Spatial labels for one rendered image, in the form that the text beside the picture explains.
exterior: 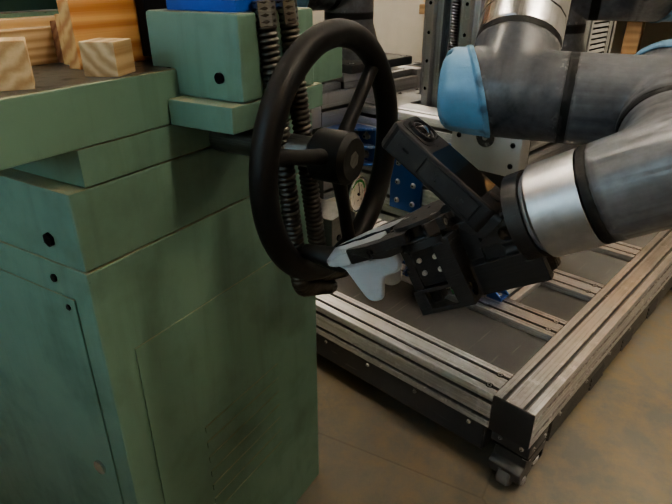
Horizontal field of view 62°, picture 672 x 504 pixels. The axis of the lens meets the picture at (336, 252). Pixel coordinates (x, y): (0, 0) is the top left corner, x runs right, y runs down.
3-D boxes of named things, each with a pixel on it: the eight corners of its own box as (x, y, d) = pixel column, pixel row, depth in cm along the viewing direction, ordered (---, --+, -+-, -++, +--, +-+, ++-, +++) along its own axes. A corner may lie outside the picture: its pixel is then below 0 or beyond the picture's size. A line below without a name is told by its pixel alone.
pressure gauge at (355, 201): (349, 227, 95) (350, 182, 91) (330, 223, 97) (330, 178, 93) (367, 215, 100) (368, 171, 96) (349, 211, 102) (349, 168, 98)
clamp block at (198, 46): (241, 105, 60) (234, 13, 56) (152, 92, 66) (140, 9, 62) (316, 84, 71) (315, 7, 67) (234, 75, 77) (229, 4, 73)
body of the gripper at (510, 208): (414, 318, 49) (549, 290, 42) (374, 230, 48) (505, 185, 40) (446, 282, 55) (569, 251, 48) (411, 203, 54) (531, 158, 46)
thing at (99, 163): (85, 189, 57) (77, 150, 55) (-29, 157, 67) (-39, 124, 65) (306, 114, 87) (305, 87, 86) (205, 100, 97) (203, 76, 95)
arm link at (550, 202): (564, 161, 38) (585, 135, 44) (501, 183, 40) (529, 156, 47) (603, 260, 39) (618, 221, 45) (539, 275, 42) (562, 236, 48)
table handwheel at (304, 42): (355, -49, 53) (427, 119, 78) (198, -46, 62) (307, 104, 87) (233, 226, 47) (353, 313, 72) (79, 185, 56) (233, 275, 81)
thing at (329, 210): (333, 262, 99) (333, 220, 95) (277, 246, 104) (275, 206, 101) (357, 244, 105) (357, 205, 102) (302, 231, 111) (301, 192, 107)
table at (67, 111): (53, 196, 44) (35, 118, 41) (-130, 142, 58) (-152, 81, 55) (394, 82, 90) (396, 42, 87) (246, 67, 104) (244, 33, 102)
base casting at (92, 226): (82, 276, 59) (63, 195, 55) (-160, 182, 86) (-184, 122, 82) (315, 165, 93) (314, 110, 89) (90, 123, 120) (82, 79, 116)
